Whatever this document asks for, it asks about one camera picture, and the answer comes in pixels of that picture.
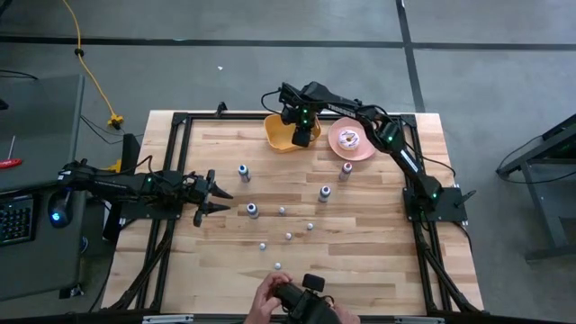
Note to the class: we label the person's hand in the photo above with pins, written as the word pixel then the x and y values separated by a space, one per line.
pixel 348 316
pixel 265 299

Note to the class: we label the large red food colouring bottle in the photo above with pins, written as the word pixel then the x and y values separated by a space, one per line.
pixel 345 173

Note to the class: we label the grey desk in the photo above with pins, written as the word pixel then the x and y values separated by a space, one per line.
pixel 40 117

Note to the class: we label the black frame brace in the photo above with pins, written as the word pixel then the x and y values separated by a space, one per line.
pixel 221 108

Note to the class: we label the yellow plastic bin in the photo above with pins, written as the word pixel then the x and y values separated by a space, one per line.
pixel 276 135

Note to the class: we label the large purple food colouring bottle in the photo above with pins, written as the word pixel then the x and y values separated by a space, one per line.
pixel 324 194

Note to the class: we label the black keyboard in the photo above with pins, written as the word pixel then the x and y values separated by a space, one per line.
pixel 15 222

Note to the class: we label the black aluminium table frame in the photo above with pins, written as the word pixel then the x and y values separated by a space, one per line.
pixel 216 117

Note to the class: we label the black metal stand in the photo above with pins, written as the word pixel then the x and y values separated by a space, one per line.
pixel 545 215

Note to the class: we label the black box beside table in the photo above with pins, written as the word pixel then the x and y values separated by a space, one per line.
pixel 130 153

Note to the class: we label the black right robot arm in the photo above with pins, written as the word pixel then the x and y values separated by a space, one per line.
pixel 405 157

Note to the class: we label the silver metal bracket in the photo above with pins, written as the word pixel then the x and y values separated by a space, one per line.
pixel 166 319

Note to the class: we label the black computer mouse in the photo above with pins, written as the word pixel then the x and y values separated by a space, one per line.
pixel 63 204

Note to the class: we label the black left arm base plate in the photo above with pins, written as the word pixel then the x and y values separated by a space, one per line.
pixel 144 213

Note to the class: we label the white sprinkled donut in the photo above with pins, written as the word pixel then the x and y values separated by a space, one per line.
pixel 343 143

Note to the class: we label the small blue dropper bottle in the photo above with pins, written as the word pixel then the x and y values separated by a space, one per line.
pixel 281 210

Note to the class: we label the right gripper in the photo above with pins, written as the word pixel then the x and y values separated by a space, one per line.
pixel 299 118

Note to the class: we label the large blue food colouring bottle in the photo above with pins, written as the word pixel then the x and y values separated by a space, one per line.
pixel 244 174

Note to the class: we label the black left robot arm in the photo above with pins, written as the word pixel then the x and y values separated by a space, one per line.
pixel 117 183

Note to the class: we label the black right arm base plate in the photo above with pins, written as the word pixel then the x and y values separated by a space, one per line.
pixel 450 209

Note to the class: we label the pink round plate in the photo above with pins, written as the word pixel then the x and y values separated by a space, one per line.
pixel 360 153

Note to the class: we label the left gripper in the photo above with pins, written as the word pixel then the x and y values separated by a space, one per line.
pixel 198 189

